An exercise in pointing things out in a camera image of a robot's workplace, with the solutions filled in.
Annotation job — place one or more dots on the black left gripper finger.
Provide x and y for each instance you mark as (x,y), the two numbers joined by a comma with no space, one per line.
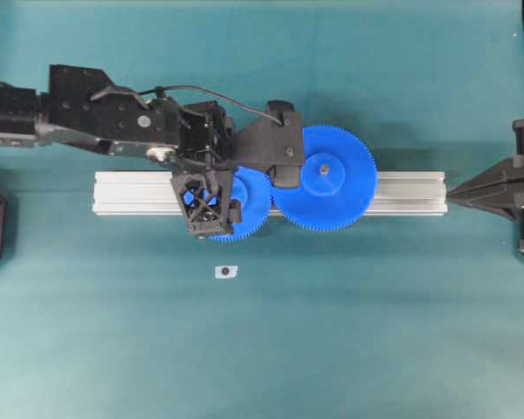
(201,197)
(232,212)

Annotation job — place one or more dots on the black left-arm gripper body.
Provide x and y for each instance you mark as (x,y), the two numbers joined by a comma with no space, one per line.
(194,137)

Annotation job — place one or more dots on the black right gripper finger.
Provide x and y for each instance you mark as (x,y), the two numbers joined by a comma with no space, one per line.
(500,204)
(504,173)

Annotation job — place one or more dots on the small blue plastic gear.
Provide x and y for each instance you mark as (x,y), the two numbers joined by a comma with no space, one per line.
(253,190)

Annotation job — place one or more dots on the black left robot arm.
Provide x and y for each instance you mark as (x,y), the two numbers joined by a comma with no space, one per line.
(84,109)

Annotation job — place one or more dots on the large blue plastic gear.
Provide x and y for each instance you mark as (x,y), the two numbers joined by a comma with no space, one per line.
(339,198)

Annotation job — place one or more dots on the white sticker with black dot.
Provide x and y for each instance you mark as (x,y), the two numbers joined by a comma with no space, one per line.
(225,271)

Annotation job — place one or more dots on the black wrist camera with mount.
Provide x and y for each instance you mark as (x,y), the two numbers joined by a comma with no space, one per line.
(273,148)

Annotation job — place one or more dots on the aluminium extrusion rail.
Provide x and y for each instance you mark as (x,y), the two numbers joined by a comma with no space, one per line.
(398,193)

